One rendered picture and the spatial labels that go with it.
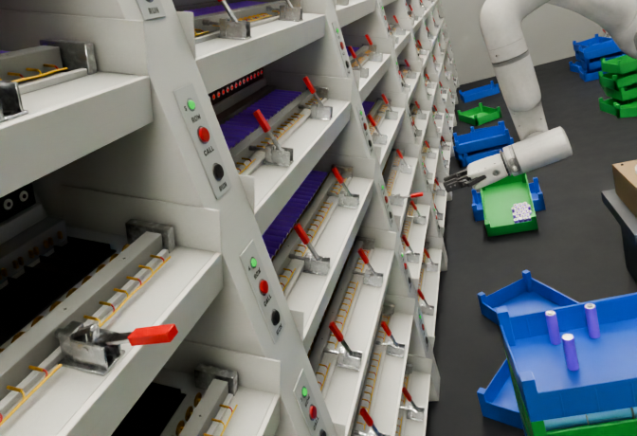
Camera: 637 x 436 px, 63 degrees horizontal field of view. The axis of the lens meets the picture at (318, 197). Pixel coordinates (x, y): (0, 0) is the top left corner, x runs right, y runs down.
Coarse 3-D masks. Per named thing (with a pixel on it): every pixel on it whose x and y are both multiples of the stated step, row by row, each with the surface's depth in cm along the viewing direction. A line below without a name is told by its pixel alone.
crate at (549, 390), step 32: (512, 320) 97; (544, 320) 96; (576, 320) 96; (608, 320) 95; (512, 352) 96; (544, 352) 93; (576, 352) 91; (608, 352) 89; (544, 384) 86; (576, 384) 84; (608, 384) 77; (544, 416) 80
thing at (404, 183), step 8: (400, 144) 191; (408, 144) 191; (408, 152) 192; (416, 152) 191; (400, 160) 189; (408, 160) 189; (416, 160) 189; (392, 168) 181; (416, 168) 192; (392, 176) 174; (400, 176) 174; (408, 176) 175; (400, 184) 168; (408, 184) 169; (392, 192) 162; (400, 192) 162; (408, 192) 162; (408, 200) 163; (392, 208) 152; (400, 208) 152; (400, 216) 136; (400, 224) 143; (400, 232) 146
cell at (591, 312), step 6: (588, 306) 91; (594, 306) 91; (588, 312) 91; (594, 312) 91; (588, 318) 92; (594, 318) 91; (588, 324) 92; (594, 324) 91; (588, 330) 93; (594, 330) 92; (594, 336) 92
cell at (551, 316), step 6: (546, 312) 93; (552, 312) 92; (546, 318) 93; (552, 318) 92; (552, 324) 92; (552, 330) 93; (558, 330) 93; (552, 336) 94; (558, 336) 93; (552, 342) 94; (558, 342) 94
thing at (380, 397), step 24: (384, 312) 136; (408, 312) 136; (384, 336) 126; (408, 336) 128; (384, 360) 120; (384, 384) 113; (360, 408) 107; (384, 408) 107; (360, 432) 99; (384, 432) 102
